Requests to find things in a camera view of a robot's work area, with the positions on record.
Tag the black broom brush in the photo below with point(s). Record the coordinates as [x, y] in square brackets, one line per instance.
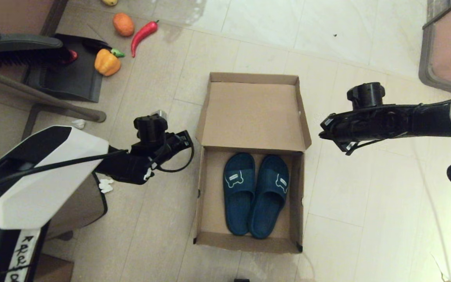
[18, 43]

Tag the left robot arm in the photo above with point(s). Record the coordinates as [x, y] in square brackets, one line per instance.
[45, 176]

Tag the brown cabinet panel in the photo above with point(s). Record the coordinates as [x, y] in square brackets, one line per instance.
[14, 15]

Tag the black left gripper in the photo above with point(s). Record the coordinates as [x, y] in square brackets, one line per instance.
[176, 144]

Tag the yellow toy bell pepper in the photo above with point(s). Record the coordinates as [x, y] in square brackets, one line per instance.
[107, 64]

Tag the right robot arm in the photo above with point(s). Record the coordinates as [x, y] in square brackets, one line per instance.
[425, 117]

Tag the brown cardboard shoe box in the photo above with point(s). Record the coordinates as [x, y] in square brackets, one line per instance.
[253, 117]

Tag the yellow toy fruit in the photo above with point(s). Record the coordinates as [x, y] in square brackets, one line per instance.
[110, 2]

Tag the dark blue rubber slipper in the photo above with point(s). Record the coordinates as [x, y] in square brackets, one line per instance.
[266, 211]
[238, 211]

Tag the dark purple toy eggplant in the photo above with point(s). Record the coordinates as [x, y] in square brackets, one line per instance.
[94, 46]

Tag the red toy chili pepper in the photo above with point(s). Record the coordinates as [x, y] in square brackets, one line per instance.
[142, 34]

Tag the small red toy fruit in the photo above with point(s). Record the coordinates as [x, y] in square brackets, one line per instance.
[73, 57]

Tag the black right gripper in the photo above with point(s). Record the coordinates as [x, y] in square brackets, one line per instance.
[337, 129]

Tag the grey metal furniture frame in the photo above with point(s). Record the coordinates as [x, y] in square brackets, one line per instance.
[53, 101]

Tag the black plastic dustpan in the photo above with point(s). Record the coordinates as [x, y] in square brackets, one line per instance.
[73, 80]

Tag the brown plastic trash bin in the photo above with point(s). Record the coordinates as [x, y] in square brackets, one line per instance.
[84, 211]

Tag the orange toy fruit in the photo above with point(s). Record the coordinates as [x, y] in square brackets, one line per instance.
[123, 25]

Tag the white crumpled tissue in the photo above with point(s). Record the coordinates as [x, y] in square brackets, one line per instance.
[106, 187]
[79, 124]

